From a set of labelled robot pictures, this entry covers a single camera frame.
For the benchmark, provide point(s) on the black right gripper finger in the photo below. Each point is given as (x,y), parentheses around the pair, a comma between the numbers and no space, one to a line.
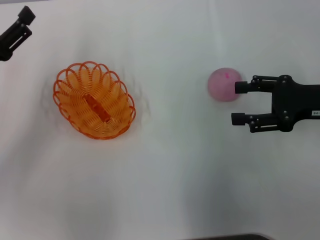
(238,119)
(241,88)

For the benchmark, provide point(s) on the orange plastic woven basket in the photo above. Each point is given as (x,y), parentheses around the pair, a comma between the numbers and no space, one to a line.
(100,100)

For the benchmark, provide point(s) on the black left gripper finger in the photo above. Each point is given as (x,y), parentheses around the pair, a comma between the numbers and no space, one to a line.
(26,16)

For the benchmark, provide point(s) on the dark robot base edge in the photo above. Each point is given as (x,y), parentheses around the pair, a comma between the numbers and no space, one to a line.
(230,237)

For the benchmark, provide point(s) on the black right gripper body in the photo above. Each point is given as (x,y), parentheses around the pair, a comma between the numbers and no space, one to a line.
(290,102)

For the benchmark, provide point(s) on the pink peach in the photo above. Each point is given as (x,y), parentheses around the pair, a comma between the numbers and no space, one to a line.
(222,85)

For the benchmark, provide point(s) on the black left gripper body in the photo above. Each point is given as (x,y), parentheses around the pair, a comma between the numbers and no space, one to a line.
(3,55)

